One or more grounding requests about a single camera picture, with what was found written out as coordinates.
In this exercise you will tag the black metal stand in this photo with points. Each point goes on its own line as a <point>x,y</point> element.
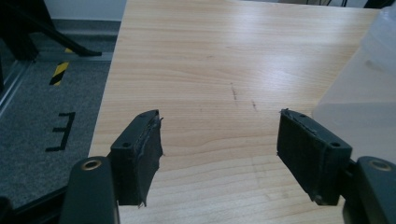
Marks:
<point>18,31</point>

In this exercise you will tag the yellow black striped floor tape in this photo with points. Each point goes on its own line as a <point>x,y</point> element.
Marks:
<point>59,73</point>

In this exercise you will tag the clear plastic storage box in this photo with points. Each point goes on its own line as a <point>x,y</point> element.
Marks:
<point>367,93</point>

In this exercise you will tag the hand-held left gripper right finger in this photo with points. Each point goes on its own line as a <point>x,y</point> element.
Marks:
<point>308,155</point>

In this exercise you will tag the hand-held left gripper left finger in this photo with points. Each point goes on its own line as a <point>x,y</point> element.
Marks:
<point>134,161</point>

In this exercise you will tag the black floor tape marks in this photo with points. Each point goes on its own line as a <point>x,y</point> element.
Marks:
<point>69,124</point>

